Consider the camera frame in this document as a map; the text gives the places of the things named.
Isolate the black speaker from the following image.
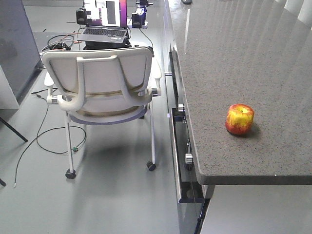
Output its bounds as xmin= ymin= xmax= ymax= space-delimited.
xmin=132 ymin=13 xmax=143 ymax=28
xmin=76 ymin=8 xmax=87 ymax=25

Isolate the cable bundle on floor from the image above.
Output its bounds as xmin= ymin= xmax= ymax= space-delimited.
xmin=41 ymin=34 xmax=81 ymax=52

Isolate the grey stone counter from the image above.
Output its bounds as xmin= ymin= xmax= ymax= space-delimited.
xmin=169 ymin=0 xmax=312 ymax=234

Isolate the black floor cable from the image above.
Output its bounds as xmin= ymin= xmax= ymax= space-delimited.
xmin=14 ymin=89 xmax=87 ymax=188

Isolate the black tripod leg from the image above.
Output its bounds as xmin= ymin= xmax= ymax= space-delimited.
xmin=0 ymin=117 xmax=28 ymax=142

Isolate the white office chair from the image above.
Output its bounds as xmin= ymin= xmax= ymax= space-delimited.
xmin=42 ymin=46 xmax=162 ymax=179

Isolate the black right speaker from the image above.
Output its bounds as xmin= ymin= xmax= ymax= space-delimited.
xmin=132 ymin=13 xmax=143 ymax=28

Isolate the grey cabinet at left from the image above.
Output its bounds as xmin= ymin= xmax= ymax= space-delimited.
xmin=0 ymin=0 xmax=42 ymax=109

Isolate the black left speaker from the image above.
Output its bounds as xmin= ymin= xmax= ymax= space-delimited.
xmin=76 ymin=8 xmax=87 ymax=25

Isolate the grey open laptop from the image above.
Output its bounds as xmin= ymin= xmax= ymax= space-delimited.
xmin=78 ymin=0 xmax=128 ymax=43

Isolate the red yellow apple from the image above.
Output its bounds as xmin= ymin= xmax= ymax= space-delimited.
xmin=225 ymin=103 xmax=254 ymax=135

